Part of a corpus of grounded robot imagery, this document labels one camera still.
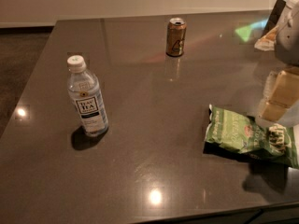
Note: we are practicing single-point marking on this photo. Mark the clear plastic tea bottle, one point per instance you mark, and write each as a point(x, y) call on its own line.
point(85, 93)

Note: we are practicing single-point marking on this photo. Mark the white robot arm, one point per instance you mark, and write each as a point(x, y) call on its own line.
point(283, 39)

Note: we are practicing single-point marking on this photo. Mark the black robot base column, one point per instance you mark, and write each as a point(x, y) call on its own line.
point(274, 16)

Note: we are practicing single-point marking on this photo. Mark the green chip bag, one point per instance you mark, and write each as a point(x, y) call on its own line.
point(241, 135)

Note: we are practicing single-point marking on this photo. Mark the gold soda can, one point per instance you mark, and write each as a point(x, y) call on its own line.
point(176, 31)

